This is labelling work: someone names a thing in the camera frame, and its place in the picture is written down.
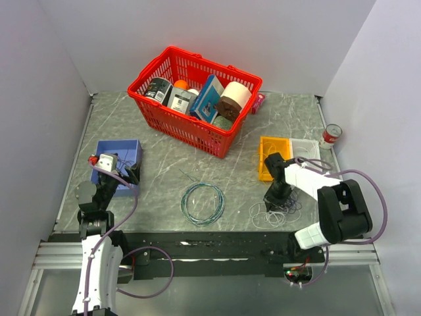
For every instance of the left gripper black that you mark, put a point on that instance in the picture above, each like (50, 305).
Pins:
(133, 172)

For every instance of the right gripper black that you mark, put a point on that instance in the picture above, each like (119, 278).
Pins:
(272, 203)

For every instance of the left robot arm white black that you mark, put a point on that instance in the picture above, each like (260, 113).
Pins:
(103, 245)

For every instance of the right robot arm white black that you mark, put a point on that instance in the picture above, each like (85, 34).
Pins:
(342, 210)

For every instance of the blue plastic bin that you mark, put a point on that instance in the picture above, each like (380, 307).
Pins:
(129, 152)

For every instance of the yellow plastic bin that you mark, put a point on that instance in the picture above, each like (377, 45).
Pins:
(268, 146)

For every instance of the white plastic bin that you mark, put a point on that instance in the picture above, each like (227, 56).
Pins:
(304, 148)

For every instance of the red white soup can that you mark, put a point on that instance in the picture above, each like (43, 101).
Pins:
(330, 135)

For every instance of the grey labelled pouch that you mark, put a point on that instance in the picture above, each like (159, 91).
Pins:
(181, 100)

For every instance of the black cylindrical can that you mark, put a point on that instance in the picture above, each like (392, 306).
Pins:
(159, 89)

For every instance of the green scouring sponge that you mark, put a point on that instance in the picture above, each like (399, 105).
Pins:
(222, 123)

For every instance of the red plastic shopping basket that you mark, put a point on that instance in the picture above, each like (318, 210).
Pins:
(178, 64)

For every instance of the pink small box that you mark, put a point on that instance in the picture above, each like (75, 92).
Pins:
(257, 103)

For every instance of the blue Harrys box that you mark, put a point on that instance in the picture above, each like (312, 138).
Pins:
(204, 105)

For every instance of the brown roll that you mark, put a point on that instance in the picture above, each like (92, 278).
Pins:
(228, 108)

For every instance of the orange fruit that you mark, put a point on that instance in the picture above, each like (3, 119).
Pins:
(182, 84)

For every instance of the white paper towel roll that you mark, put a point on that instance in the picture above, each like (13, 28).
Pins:
(236, 94)

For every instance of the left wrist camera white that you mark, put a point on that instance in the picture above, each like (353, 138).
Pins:
(105, 162)

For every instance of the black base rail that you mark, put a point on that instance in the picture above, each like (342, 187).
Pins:
(214, 254)

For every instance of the aluminium frame rail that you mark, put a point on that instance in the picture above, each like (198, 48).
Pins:
(347, 254)

